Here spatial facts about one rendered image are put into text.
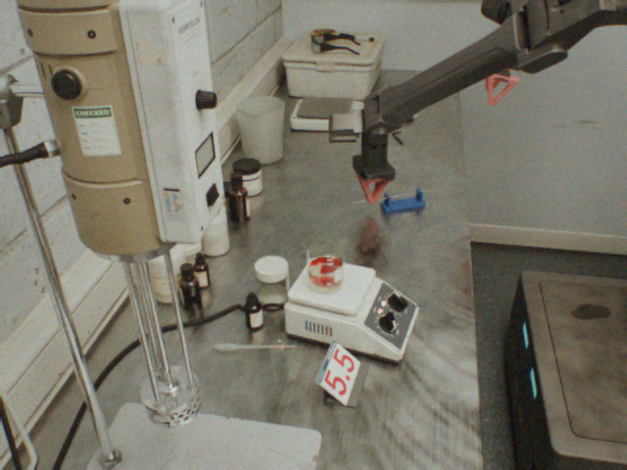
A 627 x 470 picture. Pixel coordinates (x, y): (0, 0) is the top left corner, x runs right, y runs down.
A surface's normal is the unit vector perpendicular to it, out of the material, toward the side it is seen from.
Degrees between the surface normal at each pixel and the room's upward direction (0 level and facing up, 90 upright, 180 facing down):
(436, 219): 0
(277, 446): 0
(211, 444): 0
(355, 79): 93
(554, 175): 90
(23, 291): 90
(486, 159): 90
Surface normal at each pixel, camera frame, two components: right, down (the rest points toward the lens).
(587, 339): -0.02, -0.84
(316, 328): -0.36, 0.51
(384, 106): -0.83, -0.09
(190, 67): 0.98, 0.09
